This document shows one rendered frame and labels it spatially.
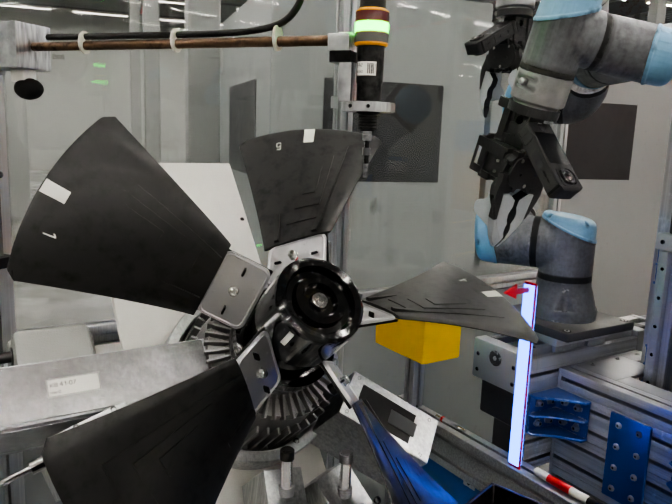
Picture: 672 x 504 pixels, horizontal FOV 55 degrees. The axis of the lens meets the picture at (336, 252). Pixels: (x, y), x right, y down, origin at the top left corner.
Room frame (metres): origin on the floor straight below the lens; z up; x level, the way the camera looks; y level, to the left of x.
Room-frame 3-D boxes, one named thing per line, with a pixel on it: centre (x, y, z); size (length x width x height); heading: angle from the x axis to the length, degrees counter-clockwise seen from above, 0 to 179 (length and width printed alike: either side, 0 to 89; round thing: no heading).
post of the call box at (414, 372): (1.31, -0.18, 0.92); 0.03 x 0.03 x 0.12; 33
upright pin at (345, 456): (0.82, -0.02, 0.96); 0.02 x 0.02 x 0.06
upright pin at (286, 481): (0.78, 0.05, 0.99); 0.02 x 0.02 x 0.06
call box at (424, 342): (1.31, -0.18, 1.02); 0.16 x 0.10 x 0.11; 33
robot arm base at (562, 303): (1.43, -0.52, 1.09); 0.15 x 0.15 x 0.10
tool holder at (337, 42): (0.87, -0.03, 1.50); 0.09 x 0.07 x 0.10; 68
